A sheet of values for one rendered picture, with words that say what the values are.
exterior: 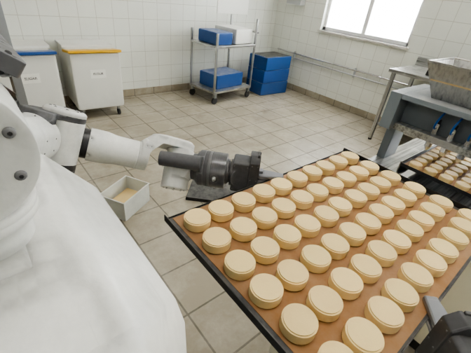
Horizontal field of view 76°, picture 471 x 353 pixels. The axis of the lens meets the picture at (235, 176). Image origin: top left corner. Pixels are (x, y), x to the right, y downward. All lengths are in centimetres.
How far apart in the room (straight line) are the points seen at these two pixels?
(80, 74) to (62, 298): 363
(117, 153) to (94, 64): 312
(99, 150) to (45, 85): 305
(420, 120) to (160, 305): 143
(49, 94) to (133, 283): 359
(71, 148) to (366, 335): 59
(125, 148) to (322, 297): 49
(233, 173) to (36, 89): 317
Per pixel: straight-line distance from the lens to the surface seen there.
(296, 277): 49
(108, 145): 70
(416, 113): 154
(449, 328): 51
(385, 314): 51
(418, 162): 152
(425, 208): 79
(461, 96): 146
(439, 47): 467
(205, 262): 50
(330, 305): 48
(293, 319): 45
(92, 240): 23
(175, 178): 72
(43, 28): 431
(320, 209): 64
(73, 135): 67
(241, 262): 49
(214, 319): 175
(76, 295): 19
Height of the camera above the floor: 148
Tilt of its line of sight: 32 degrees down
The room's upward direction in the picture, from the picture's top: 7 degrees clockwise
